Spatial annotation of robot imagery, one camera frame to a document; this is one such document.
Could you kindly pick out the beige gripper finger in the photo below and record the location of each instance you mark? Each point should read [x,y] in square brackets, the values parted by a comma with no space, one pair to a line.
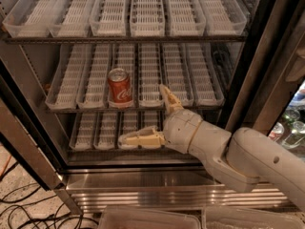
[147,138]
[171,101]

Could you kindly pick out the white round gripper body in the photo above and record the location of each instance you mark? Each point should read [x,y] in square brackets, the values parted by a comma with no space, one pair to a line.
[179,129]

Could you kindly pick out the red coke can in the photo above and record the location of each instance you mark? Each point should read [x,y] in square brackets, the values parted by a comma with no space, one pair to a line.
[120,85]

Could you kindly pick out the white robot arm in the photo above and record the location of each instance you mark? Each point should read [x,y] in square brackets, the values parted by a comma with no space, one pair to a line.
[239,160]

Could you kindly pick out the middle shelf white tray five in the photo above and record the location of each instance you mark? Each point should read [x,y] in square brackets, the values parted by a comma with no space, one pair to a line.
[176,73]

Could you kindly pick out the shelf white tray five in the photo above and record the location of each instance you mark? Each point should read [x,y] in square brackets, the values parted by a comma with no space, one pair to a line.
[185,18]
[176,73]

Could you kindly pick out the bottom shelf white tray three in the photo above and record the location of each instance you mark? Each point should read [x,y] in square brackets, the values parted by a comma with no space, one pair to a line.
[128,124]

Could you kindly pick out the shelf white tray three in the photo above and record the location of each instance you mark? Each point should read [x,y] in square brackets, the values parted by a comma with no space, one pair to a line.
[128,124]
[123,56]
[109,17]

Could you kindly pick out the middle shelf white tray six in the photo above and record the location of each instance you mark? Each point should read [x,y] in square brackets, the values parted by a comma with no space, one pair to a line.
[206,87]

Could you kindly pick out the shelf white tray six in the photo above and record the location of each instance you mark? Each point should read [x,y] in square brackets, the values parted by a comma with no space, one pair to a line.
[224,17]
[206,87]

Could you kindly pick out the middle shelf white tray four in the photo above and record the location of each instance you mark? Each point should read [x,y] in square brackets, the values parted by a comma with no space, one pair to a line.
[149,75]

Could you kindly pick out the bottom shelf white tray two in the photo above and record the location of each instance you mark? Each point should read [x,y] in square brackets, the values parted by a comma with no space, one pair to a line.
[105,132]

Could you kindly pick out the shelf white tray two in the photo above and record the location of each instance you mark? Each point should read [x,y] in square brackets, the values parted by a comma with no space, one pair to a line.
[91,94]
[105,132]
[70,18]

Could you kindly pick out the middle shelf white tray three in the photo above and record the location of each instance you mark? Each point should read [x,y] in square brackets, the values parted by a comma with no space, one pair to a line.
[123,56]

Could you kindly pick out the bottom shelf white tray one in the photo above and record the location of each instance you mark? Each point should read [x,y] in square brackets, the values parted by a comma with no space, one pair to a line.
[83,132]

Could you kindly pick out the shelf white tray one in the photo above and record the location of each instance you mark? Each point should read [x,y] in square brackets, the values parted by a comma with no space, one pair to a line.
[83,132]
[29,18]
[64,86]

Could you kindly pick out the middle shelf white tray two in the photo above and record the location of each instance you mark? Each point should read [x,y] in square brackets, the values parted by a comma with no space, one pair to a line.
[91,94]

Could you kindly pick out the top shelf white tray four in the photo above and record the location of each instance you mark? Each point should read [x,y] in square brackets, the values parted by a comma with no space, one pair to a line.
[147,18]

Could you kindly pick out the top shelf white tray five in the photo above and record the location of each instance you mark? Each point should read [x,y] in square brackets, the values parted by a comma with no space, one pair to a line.
[185,18]

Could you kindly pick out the red can behind glass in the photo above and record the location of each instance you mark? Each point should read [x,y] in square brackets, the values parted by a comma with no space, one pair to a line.
[277,132]

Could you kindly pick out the middle shelf white tray one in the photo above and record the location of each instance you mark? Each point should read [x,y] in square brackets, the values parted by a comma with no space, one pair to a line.
[64,86]

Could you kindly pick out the stainless steel fridge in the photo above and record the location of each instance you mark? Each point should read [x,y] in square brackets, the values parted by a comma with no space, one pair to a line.
[261,75]

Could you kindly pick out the top shelf white tray six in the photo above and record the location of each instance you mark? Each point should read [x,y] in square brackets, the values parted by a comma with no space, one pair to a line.
[224,17]

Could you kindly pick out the top shelf white tray three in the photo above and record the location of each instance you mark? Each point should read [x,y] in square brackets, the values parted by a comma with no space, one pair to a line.
[109,17]

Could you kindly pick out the top shelf white tray two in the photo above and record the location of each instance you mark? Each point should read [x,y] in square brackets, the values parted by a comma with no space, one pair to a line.
[70,18]

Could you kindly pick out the open fridge door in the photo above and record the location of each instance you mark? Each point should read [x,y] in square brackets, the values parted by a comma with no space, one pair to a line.
[26,139]

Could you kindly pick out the top shelf white tray one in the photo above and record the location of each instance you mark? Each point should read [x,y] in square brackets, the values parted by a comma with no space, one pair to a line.
[29,18]

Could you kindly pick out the clear plastic bin left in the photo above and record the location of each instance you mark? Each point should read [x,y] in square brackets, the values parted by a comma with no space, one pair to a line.
[125,217]

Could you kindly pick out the clear plastic bin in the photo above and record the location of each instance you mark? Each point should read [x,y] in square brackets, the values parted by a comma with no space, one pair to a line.
[225,217]
[125,217]

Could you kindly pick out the clear plastic bin right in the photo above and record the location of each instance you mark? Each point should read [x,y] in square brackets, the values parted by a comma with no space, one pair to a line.
[225,217]

